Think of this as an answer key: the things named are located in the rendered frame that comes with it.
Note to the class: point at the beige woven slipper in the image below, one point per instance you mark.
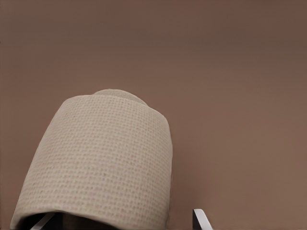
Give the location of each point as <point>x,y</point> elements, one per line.
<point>100,153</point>

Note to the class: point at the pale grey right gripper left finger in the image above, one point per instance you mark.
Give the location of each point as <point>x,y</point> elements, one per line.
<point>41,222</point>

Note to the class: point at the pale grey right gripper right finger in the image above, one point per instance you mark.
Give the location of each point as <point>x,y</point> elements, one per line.
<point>201,220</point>

